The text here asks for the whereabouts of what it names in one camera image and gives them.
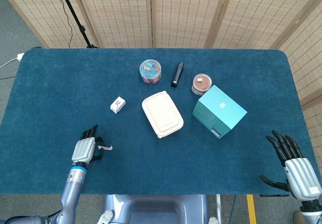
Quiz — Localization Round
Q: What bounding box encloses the clear jar of rubber bands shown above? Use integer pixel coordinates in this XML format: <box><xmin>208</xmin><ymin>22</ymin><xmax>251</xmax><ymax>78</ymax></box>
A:
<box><xmin>191</xmin><ymin>73</ymin><xmax>212</xmax><ymax>96</ymax></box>

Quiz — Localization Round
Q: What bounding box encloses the clear jar of binder clips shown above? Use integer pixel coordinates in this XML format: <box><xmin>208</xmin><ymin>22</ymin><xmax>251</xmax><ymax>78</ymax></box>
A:
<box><xmin>139</xmin><ymin>59</ymin><xmax>162</xmax><ymax>86</ymax></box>

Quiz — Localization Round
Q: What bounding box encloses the blue-grey robot torso base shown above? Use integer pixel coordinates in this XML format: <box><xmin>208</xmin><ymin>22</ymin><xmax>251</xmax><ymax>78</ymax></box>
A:
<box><xmin>97</xmin><ymin>194</ymin><xmax>222</xmax><ymax>224</ymax></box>

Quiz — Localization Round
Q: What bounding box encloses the teal cardboard product box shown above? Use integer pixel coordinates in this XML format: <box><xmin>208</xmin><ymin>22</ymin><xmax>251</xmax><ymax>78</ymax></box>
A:
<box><xmin>192</xmin><ymin>84</ymin><xmax>248</xmax><ymax>139</ymax></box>

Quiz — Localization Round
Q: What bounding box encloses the cream plastic food container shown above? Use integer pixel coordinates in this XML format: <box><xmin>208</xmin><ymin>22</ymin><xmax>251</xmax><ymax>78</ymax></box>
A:
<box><xmin>141</xmin><ymin>90</ymin><xmax>184</xmax><ymax>139</ymax></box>

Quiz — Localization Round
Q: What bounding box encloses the black tripod stand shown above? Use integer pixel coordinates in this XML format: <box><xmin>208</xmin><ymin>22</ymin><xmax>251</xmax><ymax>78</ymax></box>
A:
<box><xmin>55</xmin><ymin>0</ymin><xmax>100</xmax><ymax>49</ymax></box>

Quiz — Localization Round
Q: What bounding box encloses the small white cardboard box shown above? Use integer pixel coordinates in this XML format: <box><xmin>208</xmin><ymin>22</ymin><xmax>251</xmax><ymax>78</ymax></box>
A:
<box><xmin>110</xmin><ymin>97</ymin><xmax>126</xmax><ymax>114</ymax></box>

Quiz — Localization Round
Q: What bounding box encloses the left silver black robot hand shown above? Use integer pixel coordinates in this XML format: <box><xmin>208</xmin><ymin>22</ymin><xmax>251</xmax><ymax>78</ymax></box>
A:
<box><xmin>71</xmin><ymin>124</ymin><xmax>105</xmax><ymax>166</ymax></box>

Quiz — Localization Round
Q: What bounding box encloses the thin black hanging cable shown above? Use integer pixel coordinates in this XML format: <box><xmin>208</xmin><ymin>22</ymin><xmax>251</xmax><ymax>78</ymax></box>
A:
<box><xmin>51</xmin><ymin>0</ymin><xmax>74</xmax><ymax>48</ymax></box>

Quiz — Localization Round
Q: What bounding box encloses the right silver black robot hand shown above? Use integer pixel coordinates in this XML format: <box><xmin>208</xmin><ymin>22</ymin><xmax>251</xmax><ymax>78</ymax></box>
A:
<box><xmin>259</xmin><ymin>130</ymin><xmax>320</xmax><ymax>201</ymax></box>

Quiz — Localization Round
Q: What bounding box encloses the white plug with cable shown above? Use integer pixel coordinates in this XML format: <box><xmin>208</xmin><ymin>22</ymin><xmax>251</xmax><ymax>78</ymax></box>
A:
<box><xmin>0</xmin><ymin>52</ymin><xmax>25</xmax><ymax>68</ymax></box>

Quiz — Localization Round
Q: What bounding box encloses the blue carpet table cover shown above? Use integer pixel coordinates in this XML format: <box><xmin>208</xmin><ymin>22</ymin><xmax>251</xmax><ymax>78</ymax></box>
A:
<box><xmin>0</xmin><ymin>48</ymin><xmax>322</xmax><ymax>196</ymax></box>

